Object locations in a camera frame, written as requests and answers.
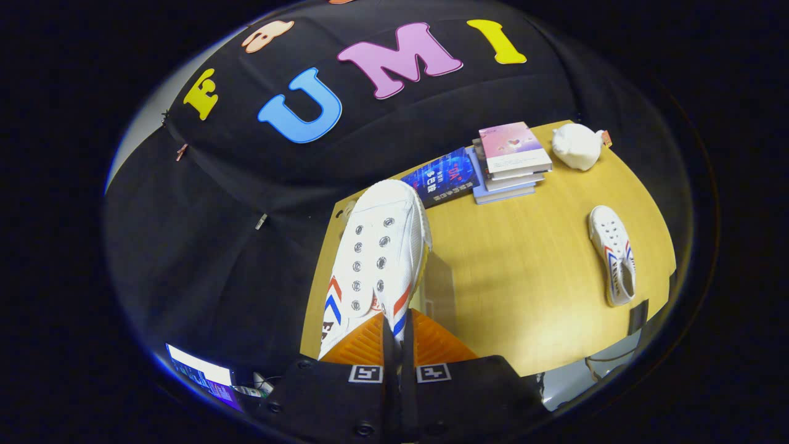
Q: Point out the white shoe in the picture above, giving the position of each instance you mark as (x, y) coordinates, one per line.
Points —
(613, 256)
(376, 246)

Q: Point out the computer monitor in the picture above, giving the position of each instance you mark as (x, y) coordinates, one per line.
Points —
(200, 373)

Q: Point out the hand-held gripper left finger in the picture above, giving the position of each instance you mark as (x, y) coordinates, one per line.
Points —
(389, 394)

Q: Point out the light blue book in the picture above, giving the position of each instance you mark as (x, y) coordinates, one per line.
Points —
(502, 195)

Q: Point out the copper clip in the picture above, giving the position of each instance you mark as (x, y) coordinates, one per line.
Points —
(181, 152)

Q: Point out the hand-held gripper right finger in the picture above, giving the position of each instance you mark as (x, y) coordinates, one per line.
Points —
(408, 394)

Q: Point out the white plush toy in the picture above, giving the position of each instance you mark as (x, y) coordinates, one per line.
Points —
(576, 147)

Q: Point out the dark blue book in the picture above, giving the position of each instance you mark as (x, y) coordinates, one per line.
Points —
(441, 176)

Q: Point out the black backdrop cloth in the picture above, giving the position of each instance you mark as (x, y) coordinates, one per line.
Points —
(234, 259)

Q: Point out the white book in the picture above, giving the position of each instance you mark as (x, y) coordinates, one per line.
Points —
(515, 182)

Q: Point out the silver clip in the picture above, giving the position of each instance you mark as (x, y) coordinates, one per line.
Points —
(261, 221)

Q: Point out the pink cover book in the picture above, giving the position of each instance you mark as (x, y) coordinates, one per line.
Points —
(511, 147)

